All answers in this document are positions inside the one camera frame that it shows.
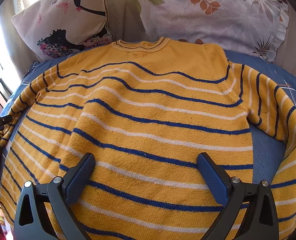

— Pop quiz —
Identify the silhouette print beige cushion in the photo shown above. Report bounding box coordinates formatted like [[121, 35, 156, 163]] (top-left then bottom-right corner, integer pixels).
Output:
[[11, 0, 113, 62]]

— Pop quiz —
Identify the yellow striped knit sweater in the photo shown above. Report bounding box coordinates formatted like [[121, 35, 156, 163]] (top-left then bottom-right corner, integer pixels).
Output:
[[0, 37, 296, 240]]

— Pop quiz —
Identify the blue checked bed sheet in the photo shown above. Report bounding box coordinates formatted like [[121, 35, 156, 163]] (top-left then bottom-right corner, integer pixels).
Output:
[[0, 49, 296, 205]]

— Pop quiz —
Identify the leaf print white pillow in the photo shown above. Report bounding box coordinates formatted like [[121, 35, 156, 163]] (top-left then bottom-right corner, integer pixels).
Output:
[[120, 0, 289, 63]]

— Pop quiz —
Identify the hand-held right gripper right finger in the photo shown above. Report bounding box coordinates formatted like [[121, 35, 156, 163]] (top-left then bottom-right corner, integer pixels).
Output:
[[196, 152, 280, 240]]

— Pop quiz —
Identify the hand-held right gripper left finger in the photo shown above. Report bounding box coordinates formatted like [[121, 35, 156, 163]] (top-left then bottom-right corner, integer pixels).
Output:
[[13, 152, 96, 240]]

